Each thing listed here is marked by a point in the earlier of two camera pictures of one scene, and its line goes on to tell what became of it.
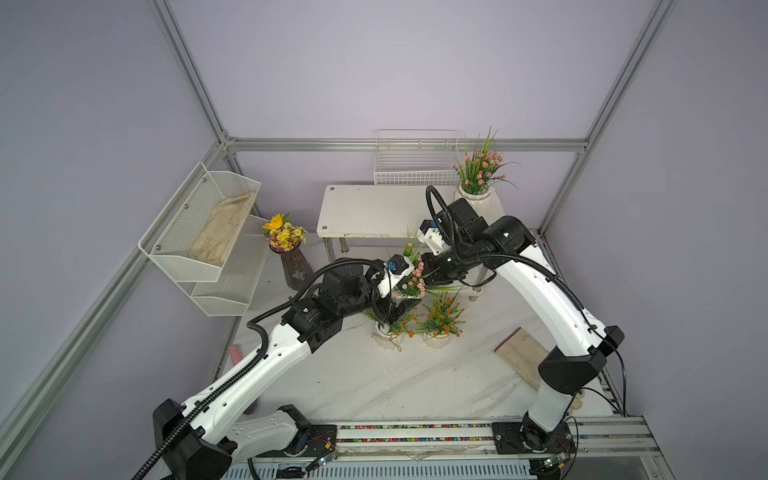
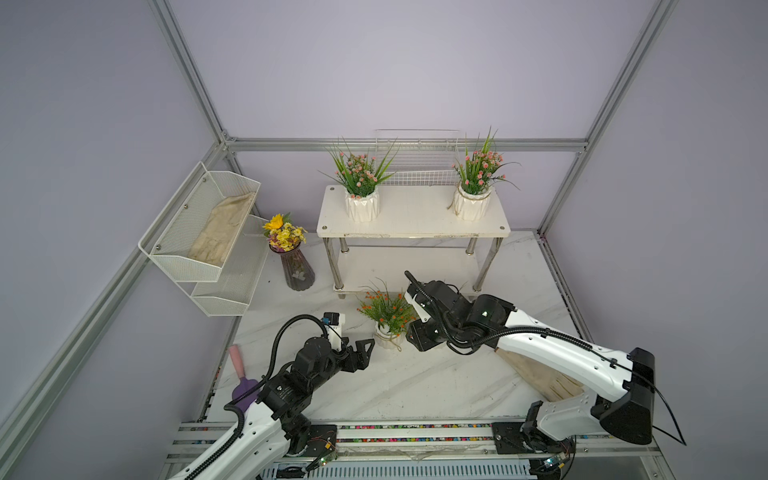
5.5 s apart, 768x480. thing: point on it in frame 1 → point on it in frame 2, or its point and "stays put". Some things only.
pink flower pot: [481, 169] stays put
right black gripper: [431, 268] → [422, 339]
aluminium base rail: [625, 440] stays put
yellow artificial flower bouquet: [282, 234] stays put
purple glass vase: [297, 268] stays put
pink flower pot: [413, 283] → [358, 176]
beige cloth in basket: [219, 229] stays put
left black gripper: [384, 312] → [360, 361]
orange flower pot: [388, 335] stays put
